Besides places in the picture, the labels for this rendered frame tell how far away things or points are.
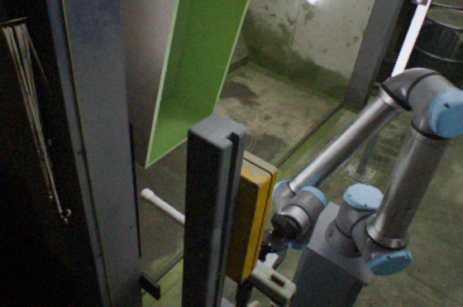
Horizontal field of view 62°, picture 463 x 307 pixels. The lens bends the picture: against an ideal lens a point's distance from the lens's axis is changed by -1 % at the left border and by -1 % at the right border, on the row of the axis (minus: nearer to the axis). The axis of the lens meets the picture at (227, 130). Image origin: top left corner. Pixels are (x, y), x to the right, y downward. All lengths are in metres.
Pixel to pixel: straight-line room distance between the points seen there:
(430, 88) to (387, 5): 2.36
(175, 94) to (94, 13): 1.80
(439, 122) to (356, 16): 2.54
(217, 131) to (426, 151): 0.80
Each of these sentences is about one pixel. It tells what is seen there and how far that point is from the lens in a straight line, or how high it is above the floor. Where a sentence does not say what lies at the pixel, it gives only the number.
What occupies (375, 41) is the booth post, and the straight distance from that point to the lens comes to 3.58.
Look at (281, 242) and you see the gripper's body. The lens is 1.09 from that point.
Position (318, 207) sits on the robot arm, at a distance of 1.21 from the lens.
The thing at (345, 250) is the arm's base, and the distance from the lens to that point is 1.71.
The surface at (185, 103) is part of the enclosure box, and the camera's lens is 2.64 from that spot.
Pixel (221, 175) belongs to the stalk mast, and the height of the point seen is 1.59.
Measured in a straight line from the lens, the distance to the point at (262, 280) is 0.96.
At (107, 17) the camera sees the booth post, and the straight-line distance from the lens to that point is 0.95.
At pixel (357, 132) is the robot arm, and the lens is 1.26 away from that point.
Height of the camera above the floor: 1.94
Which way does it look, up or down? 36 degrees down
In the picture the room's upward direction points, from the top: 6 degrees clockwise
